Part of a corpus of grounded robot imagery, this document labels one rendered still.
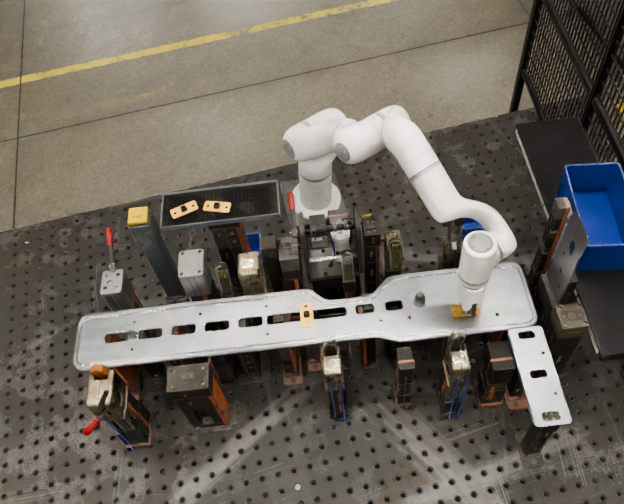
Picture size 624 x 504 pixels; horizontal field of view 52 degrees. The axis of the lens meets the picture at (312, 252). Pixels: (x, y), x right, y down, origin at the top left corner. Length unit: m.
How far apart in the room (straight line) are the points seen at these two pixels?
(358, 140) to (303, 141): 0.35
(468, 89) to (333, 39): 0.97
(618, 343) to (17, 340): 1.98
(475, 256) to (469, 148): 1.18
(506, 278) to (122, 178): 2.46
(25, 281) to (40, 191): 1.37
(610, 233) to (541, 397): 0.58
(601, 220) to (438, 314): 0.60
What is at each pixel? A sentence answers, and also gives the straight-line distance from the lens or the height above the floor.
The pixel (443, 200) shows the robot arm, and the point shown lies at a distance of 1.64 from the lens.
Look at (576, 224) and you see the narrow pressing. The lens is 1.79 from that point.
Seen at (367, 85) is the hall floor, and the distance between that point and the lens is 4.07.
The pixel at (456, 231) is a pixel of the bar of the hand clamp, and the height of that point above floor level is 1.13.
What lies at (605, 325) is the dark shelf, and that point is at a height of 1.03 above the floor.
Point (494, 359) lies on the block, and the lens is 1.91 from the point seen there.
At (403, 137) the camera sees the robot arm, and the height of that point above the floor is 1.51.
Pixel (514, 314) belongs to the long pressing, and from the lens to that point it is 1.97.
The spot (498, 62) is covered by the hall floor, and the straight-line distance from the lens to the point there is 4.27.
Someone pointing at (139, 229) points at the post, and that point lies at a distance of 2.08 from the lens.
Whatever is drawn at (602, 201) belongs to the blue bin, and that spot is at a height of 1.03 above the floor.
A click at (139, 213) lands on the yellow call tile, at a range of 2.07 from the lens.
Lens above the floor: 2.69
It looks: 55 degrees down
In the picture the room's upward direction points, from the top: 9 degrees counter-clockwise
